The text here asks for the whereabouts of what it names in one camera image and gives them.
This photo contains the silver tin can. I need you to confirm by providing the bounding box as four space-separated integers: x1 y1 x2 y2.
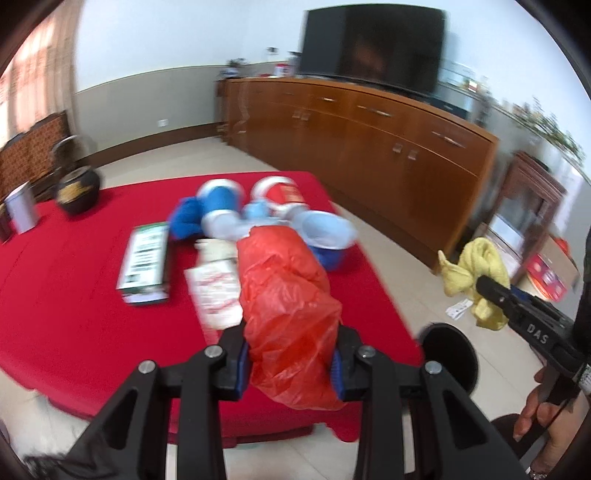
5 182 39 234

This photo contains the wooden side stand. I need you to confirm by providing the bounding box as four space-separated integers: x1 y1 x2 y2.
485 151 565 282

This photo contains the blue paper cup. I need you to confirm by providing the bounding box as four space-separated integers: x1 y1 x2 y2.
197 178 245 239

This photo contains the dark blue cloth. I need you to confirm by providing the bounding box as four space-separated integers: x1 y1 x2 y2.
168 196 204 240

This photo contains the person's right hand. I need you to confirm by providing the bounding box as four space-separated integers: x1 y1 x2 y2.
513 367 560 442

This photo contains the light blue crumpled tissue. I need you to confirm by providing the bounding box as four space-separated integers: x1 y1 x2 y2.
242 199 271 221

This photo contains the crumpled beige paper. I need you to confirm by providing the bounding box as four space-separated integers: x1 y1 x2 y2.
194 238 238 265

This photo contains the red tablecloth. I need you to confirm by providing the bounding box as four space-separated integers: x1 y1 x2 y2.
1 176 422 445

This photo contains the yellow knitted cloth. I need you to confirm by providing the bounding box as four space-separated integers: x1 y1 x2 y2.
438 237 510 331

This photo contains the long wooden sideboard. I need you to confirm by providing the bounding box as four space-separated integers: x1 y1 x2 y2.
222 78 498 269

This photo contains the red white paper packet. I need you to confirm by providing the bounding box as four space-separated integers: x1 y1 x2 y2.
184 260 243 331

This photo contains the patterned window curtain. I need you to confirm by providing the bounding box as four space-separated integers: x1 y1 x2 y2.
1 1 83 144

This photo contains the red cardboard box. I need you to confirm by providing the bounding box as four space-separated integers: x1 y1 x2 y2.
526 236 580 303

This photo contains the black round teapot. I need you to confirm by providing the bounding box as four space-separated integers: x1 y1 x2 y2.
55 166 102 216

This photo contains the black flat television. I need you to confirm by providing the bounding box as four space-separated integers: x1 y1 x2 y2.
297 4 446 96

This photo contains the red plastic bag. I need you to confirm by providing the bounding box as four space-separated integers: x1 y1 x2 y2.
236 226 344 411

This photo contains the green white carton box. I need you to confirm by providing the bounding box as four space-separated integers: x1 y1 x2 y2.
116 222 169 305

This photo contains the red paper cup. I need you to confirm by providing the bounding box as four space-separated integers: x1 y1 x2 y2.
250 175 310 220

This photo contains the green potted plant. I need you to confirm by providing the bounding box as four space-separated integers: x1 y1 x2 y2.
509 97 586 167

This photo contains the white paper scrap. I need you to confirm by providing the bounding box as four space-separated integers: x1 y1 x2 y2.
446 298 474 321

